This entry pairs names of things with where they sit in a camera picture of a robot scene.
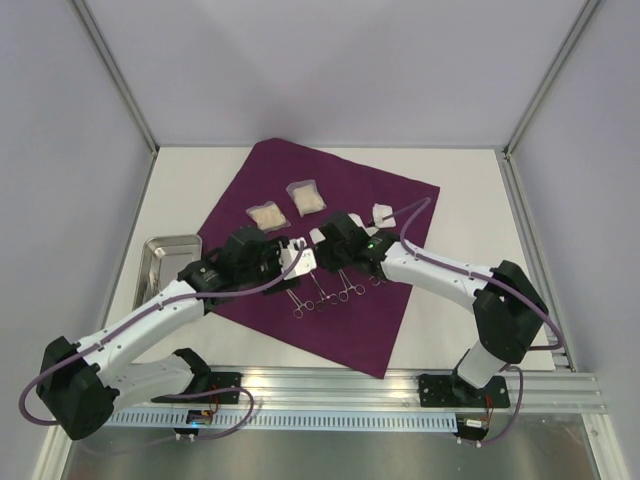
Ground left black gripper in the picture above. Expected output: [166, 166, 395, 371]
[238, 235, 301, 296]

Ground steel forceps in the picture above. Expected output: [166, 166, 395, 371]
[338, 269, 366, 303]
[369, 276, 387, 287]
[310, 273, 340, 312]
[286, 289, 306, 319]

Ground white gauze pad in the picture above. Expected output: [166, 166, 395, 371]
[309, 228, 326, 245]
[372, 203, 396, 229]

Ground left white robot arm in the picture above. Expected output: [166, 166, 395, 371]
[36, 227, 304, 441]

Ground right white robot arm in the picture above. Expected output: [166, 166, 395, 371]
[310, 212, 548, 405]

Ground left gauze packet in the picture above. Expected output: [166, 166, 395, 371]
[246, 201, 290, 233]

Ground gauze packet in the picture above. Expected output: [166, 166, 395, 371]
[286, 179, 327, 217]
[246, 201, 290, 233]

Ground right gauze packet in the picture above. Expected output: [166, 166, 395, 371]
[286, 179, 327, 217]

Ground purple cloth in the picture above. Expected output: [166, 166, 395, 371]
[198, 139, 440, 378]

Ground steel instrument tray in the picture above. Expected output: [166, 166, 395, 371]
[119, 234, 202, 314]

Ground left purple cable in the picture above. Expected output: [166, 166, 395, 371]
[18, 244, 309, 426]

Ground purple cable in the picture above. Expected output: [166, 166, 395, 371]
[367, 197, 564, 351]
[18, 244, 309, 426]

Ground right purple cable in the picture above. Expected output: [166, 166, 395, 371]
[367, 197, 564, 351]

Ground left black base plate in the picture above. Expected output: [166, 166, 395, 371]
[151, 371, 243, 405]

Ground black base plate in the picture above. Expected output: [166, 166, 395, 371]
[151, 371, 243, 405]
[417, 373, 511, 409]

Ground aluminium rail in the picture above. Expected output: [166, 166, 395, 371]
[59, 364, 609, 415]

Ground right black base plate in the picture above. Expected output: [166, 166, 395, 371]
[417, 373, 511, 409]

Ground slotted cable duct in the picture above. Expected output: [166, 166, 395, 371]
[106, 407, 458, 433]

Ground left aluminium frame post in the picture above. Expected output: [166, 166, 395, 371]
[68, 0, 160, 159]

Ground aluminium frame post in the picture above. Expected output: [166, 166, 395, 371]
[68, 0, 160, 159]
[502, 0, 604, 160]

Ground right aluminium frame post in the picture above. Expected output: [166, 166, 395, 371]
[502, 0, 604, 160]

